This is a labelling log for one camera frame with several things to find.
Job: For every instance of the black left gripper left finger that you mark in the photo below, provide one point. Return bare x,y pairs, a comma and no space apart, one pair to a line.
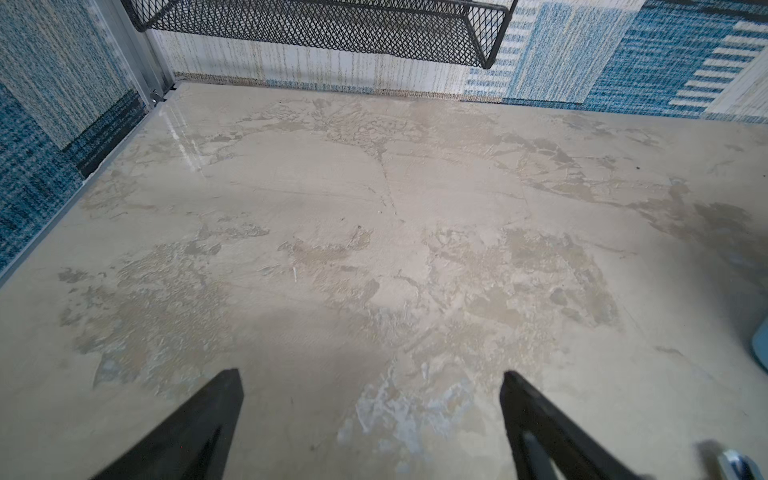
191,443

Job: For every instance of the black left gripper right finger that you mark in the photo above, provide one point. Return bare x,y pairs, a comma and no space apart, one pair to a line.
545,441

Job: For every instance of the light blue plastic tool box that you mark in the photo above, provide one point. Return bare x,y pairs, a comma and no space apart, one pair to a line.
759,344

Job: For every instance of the silver ratchet head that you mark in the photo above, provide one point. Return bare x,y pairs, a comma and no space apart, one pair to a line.
734,465

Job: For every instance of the black wire mesh shelf rack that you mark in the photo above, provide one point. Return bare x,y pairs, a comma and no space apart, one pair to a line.
468,33

